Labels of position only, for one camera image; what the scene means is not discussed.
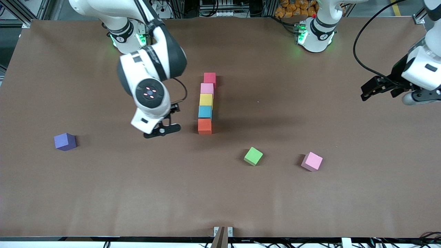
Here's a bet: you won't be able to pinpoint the orange foam cube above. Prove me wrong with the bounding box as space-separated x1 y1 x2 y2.
198 118 212 135

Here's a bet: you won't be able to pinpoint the red foam cube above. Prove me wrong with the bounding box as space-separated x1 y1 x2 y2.
203 72 217 89

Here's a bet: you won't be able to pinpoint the brown table cover sheet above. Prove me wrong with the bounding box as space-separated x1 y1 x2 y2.
0 17 441 238

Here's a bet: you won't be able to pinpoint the green foam cube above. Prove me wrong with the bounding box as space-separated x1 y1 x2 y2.
244 147 263 166

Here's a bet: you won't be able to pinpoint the purple foam cube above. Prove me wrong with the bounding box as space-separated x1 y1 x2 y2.
54 133 77 151

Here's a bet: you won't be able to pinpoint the long white power strip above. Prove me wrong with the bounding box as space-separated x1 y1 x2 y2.
200 0 248 18

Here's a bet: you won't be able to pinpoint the bag of orange items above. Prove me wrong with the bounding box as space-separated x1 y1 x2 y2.
276 0 318 18

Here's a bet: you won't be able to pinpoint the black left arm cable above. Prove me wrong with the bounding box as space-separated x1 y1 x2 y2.
353 0 409 83

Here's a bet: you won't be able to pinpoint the brown stand post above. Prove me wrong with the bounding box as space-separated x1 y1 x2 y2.
211 226 226 248

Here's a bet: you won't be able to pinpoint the tangled black cables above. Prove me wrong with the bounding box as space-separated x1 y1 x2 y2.
369 232 441 248

